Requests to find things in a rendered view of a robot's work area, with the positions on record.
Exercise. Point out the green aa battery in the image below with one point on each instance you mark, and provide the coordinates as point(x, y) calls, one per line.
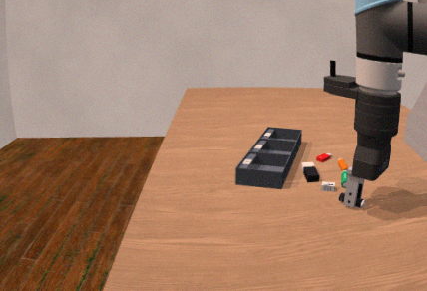
point(344, 177)

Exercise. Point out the grey three-compartment bin rack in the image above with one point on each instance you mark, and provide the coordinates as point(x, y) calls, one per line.
point(265, 166)

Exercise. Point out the black aa battery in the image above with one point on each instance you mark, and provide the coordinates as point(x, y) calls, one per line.
point(359, 203)

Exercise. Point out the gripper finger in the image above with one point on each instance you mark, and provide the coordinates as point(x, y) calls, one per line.
point(361, 183)
point(351, 191)

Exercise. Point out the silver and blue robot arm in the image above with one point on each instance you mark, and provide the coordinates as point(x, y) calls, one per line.
point(384, 31)

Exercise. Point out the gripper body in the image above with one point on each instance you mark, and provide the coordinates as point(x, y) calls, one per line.
point(377, 111)

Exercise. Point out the red usb stick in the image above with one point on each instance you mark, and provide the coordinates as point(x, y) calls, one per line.
point(324, 157)

